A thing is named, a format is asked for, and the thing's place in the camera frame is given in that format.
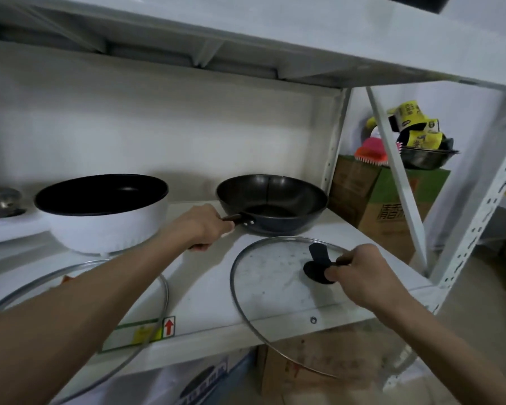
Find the person's left hand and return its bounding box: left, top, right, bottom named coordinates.
left=162, top=203, right=235, bottom=252

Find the person's right hand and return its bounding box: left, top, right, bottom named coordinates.
left=324, top=244, right=410, bottom=315

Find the black wok pan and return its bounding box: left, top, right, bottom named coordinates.
left=216, top=174, right=329, bottom=237

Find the glass lid with black knob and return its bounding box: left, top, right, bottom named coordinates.
left=230, top=236, right=418, bottom=380

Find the person's right forearm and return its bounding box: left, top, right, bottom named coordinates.
left=379, top=291, right=506, bottom=405

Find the brown and green cardboard box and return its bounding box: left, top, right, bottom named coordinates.
left=329, top=155, right=451, bottom=264

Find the glass lid with steel rim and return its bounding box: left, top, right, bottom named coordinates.
left=0, top=259, right=170, bottom=405

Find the white pot with black interior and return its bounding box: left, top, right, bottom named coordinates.
left=35, top=174, right=170, bottom=254

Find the pink silicone brush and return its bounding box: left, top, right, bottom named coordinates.
left=354, top=137, right=389, bottom=166

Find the label sticker with red arrow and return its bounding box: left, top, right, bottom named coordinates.
left=99, top=316, right=176, bottom=354

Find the steel basin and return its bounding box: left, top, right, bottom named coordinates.
left=398, top=145, right=460, bottom=171

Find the yellow paper cup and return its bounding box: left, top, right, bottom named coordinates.
left=393, top=101, right=429, bottom=132
left=406, top=130, right=444, bottom=150

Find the white and blue carton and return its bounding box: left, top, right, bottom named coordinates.
left=65, top=349, right=258, bottom=405

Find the white metal shelf rack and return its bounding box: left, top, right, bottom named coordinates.
left=0, top=0, right=506, bottom=405

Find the dark pan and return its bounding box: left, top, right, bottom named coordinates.
left=379, top=0, right=454, bottom=14

